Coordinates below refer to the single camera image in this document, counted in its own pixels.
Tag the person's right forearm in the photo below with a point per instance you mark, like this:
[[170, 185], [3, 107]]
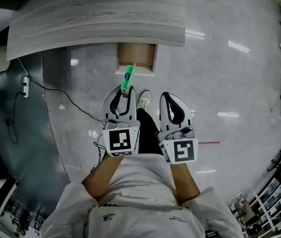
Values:
[[185, 185]]

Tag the person's black trouser leg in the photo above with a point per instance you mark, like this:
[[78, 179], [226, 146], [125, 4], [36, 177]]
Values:
[[148, 135]]

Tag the red floor tape strip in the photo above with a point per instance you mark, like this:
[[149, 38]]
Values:
[[210, 142]]

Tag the white power strip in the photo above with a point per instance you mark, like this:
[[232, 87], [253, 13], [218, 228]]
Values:
[[25, 87]]

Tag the white shelf rack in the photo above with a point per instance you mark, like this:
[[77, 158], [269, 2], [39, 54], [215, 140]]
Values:
[[267, 197]]

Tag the person's white shirt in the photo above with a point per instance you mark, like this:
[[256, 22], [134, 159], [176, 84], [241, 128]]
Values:
[[140, 207]]

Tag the wooden drawer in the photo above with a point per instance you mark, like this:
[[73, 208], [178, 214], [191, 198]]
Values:
[[135, 56]]

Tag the person's white shoe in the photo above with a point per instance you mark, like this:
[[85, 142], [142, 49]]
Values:
[[144, 99]]

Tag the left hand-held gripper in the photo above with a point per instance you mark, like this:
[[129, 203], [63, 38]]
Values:
[[120, 142]]

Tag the small green item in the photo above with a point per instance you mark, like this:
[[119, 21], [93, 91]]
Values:
[[128, 77]]

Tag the person's left forearm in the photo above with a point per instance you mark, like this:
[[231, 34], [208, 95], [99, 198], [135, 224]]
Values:
[[103, 177]]

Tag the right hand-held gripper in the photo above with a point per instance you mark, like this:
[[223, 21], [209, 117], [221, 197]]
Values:
[[184, 151]]

